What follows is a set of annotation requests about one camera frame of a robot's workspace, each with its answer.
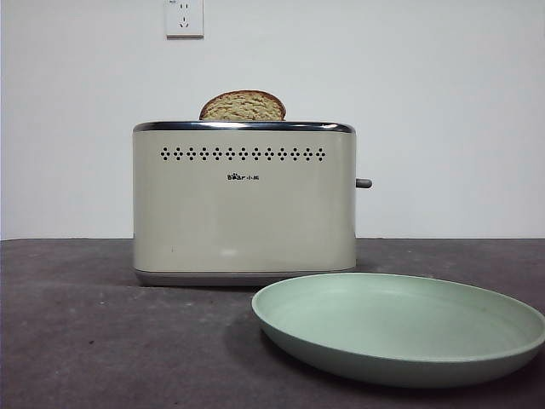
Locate pale speckled bread slice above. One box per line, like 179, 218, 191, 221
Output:
198, 89, 288, 122

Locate pale green round plate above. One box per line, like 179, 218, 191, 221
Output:
250, 272, 545, 389

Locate cream two-slot toaster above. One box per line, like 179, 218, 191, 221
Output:
131, 120, 358, 287

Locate white wall socket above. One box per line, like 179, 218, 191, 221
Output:
164, 0, 205, 40

